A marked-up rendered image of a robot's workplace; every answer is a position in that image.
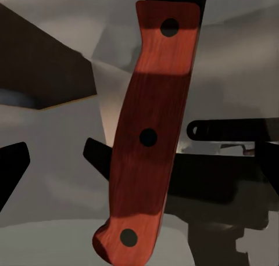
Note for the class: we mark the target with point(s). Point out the parer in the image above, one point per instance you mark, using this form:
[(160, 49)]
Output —
[(147, 130)]

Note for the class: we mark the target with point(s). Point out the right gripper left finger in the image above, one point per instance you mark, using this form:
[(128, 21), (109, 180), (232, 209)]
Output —
[(14, 160)]

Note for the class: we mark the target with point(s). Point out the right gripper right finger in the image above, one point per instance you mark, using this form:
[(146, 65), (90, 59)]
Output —
[(268, 160)]

